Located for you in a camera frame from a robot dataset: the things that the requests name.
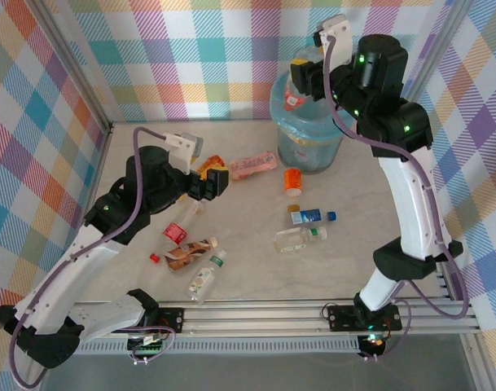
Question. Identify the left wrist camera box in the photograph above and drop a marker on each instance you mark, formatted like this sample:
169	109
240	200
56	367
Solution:
182	148

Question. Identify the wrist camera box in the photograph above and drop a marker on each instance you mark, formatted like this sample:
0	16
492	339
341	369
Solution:
337	36
182	148

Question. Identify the clear bottle red striped label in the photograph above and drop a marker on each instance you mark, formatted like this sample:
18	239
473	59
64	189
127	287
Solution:
291	99

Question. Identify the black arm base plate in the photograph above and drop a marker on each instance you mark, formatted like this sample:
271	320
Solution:
176	317
339	317

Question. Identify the blue plastic bin liner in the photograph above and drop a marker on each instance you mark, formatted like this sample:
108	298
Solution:
280	110

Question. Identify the blue label blue cap bottle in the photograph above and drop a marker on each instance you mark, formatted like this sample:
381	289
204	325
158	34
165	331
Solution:
308	216

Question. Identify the pink label bottle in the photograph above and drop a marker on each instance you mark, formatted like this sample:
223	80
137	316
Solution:
253	164

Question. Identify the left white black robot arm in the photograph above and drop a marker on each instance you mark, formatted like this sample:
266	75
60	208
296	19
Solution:
68	269

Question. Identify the yellow orange label bottle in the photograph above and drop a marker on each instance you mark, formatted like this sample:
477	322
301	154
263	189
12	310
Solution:
210	160

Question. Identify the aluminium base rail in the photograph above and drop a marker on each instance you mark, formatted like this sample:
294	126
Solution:
251	322

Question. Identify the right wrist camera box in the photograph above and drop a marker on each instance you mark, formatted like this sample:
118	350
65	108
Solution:
337	36

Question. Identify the brown label bottle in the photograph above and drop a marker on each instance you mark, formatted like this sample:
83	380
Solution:
186	254

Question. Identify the green tea bottle white cap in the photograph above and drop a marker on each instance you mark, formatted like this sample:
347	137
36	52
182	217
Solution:
202	281

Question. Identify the blue trash bin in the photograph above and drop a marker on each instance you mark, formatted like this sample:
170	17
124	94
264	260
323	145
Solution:
308	155

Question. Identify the clear bottle green white cap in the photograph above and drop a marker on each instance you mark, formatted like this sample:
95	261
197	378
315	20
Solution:
290	240

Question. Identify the controller circuit board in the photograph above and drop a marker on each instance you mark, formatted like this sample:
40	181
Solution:
146	350
371	340

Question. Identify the aluminium frame post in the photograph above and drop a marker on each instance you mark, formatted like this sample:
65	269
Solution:
430	61
74	65

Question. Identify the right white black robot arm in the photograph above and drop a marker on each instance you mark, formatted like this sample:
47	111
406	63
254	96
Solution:
414	203

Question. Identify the small amber bottle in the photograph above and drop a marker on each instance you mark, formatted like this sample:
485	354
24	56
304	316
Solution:
293	208

